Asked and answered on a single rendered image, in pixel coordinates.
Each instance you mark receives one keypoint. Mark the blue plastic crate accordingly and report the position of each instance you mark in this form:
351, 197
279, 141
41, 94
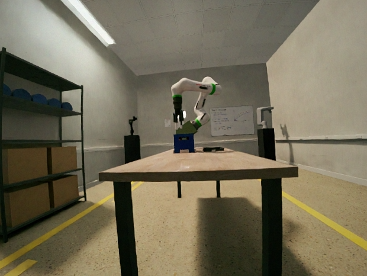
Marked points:
184, 144

